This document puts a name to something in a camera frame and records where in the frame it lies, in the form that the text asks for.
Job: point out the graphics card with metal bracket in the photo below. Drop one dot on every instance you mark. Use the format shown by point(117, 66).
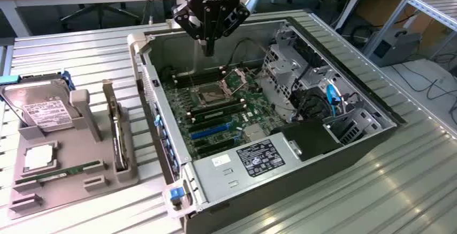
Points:
point(119, 137)

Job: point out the black RAM slot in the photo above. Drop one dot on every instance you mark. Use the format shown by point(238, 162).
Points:
point(228, 105)
point(228, 102)
point(184, 74)
point(184, 77)
point(184, 81)
point(184, 84)

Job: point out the silver drive cage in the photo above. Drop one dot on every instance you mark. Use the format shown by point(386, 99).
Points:
point(281, 68)

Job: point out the thin metal locking lever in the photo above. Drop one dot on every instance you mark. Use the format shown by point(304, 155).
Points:
point(192, 80)

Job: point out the metal socket cover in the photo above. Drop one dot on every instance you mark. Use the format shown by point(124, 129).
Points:
point(226, 85)

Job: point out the black case lock knob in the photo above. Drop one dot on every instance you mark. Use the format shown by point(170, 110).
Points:
point(155, 83)

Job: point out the CPU socket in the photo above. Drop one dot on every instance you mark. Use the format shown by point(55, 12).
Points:
point(210, 96)

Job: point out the green motherboard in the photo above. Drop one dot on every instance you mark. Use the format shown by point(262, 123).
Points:
point(249, 105)

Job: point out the green RAM stick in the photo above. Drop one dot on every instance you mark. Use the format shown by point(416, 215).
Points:
point(75, 169)
point(217, 114)

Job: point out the blue slot cover clip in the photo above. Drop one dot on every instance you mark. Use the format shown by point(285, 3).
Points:
point(174, 165)
point(156, 121)
point(165, 143)
point(169, 153)

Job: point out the silver chipset heatsink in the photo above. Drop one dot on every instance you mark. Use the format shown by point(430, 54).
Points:
point(253, 133)

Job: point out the blue expansion slot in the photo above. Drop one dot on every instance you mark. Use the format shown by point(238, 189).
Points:
point(210, 133)

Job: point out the short black expansion slot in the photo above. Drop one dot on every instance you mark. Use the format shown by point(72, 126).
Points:
point(201, 144)

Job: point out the black plastic air shroud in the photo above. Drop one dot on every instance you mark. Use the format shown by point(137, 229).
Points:
point(310, 140)

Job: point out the silver hard disk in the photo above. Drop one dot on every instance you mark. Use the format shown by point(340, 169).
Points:
point(43, 102)

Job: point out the silver disk bay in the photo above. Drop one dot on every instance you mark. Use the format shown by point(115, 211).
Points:
point(352, 132)

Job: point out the silver power supply unit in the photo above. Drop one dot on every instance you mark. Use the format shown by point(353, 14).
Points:
point(221, 180)

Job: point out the open black PC case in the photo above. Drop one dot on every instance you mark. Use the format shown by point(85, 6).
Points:
point(321, 175)

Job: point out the grey parts rack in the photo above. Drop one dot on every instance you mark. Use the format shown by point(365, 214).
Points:
point(71, 164)

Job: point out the blue case latch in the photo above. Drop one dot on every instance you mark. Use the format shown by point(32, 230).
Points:
point(176, 194)

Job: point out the silver CPU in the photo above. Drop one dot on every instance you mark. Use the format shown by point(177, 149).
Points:
point(39, 157)

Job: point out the blue disk carrier bracket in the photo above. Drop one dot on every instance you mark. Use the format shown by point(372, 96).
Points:
point(68, 80)

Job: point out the aluminium profile frame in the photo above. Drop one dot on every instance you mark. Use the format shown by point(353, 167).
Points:
point(428, 3)

